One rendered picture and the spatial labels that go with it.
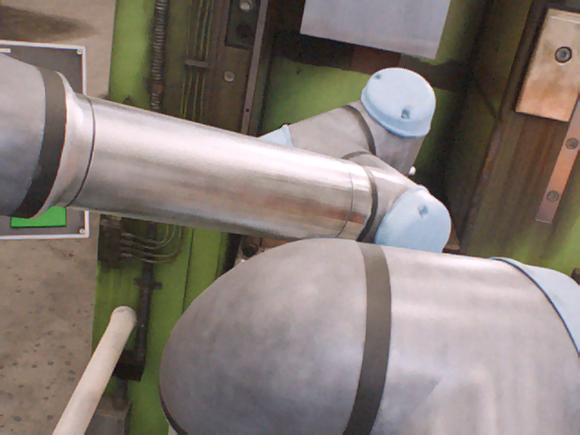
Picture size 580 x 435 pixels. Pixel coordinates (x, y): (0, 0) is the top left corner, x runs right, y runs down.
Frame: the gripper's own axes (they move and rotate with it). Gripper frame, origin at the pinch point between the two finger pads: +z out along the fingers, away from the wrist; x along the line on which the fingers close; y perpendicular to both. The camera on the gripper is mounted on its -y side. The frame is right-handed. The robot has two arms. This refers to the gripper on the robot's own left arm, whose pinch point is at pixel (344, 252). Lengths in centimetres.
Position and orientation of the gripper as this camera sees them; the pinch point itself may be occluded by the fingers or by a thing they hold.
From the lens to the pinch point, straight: 105.1
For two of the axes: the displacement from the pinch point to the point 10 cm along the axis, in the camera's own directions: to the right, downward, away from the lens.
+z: -1.1, 5.5, 8.3
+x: 9.8, 1.9, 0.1
